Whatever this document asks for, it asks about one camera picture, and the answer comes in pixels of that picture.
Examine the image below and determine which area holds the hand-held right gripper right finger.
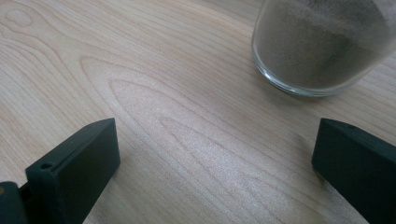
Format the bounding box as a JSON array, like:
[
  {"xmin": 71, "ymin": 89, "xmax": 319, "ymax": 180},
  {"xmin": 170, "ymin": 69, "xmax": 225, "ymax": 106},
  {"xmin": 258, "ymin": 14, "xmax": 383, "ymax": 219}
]
[{"xmin": 311, "ymin": 118, "xmax": 396, "ymax": 224}]

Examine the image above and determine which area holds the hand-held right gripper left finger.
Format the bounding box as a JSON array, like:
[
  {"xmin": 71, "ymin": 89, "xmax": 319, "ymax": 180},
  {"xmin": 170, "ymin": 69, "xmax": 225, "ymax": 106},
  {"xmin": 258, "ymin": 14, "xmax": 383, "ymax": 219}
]
[{"xmin": 25, "ymin": 118, "xmax": 121, "ymax": 224}]

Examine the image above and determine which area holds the glass jar with dark powder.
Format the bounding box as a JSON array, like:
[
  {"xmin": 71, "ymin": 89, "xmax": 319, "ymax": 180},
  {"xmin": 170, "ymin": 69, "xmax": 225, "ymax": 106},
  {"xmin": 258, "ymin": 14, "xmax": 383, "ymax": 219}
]
[{"xmin": 251, "ymin": 0, "xmax": 396, "ymax": 97}]

